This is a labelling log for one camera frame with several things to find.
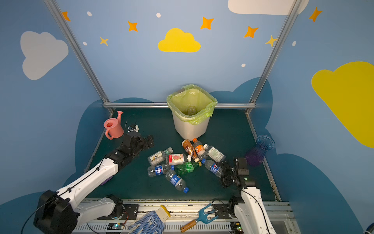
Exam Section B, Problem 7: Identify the brown tea bottle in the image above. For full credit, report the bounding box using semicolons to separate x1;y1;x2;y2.
182;139;200;162

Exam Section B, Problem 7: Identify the circuit board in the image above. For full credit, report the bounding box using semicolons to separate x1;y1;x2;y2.
230;222;243;234
107;223;126;231

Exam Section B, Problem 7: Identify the green soda bottle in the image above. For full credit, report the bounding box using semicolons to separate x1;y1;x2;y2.
176;161;202;175

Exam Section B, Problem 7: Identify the pepsi bottle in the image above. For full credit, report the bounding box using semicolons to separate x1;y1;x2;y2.
148;164;174;177
202;159;223;178

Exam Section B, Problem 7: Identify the white trash bin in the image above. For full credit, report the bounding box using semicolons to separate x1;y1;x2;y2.
172;112;210;141

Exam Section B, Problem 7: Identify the green bin liner bag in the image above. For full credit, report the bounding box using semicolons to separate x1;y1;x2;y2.
167;84;218;125

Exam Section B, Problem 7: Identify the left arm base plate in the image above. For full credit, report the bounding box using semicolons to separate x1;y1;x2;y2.
110;204;139;220

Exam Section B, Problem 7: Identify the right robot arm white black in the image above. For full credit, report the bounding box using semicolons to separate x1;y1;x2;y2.
220;158;276;234

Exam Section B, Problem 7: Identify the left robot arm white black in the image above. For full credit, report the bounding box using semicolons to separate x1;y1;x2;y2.
33;131;154;234

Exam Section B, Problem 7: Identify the bottle orange cap orange label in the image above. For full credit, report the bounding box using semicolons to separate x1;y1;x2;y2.
193;138;208;160

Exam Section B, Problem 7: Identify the blue white work glove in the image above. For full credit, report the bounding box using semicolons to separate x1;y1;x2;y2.
128;205;170;234

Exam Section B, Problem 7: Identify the purple pink toy shovel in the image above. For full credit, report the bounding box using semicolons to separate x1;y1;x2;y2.
100;176;113;186

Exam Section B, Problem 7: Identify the clear bottle blue cap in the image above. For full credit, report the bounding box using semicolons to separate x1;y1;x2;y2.
165;170;189;194

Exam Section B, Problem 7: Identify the blue garden hand rake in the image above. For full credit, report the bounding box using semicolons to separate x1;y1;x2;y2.
180;203;219;233

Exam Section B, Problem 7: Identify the bottle red pink label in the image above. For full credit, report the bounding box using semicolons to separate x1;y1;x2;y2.
166;154;191;165

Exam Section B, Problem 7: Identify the clear bottle green cap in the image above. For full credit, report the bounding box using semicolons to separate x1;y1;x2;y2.
148;147;173;166

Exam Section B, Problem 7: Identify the pink watering can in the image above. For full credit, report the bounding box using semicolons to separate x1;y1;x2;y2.
104;111;124;140

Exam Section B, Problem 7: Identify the bottle green white label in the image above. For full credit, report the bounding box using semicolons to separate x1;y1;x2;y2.
203;144;226;162

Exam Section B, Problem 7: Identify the purple blue glass vase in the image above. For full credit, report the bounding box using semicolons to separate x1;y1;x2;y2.
245;135;275;166

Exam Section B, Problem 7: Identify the left circuit board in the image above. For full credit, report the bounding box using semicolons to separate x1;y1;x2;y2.
107;223;126;231

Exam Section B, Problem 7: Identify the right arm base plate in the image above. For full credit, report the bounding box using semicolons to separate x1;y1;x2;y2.
212;203;234;219

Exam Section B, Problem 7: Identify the clear bottle blue label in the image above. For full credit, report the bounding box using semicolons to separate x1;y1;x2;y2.
187;106;197;116

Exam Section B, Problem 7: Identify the right circuit board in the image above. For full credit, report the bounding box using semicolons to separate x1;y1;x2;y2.
230;222;243;234

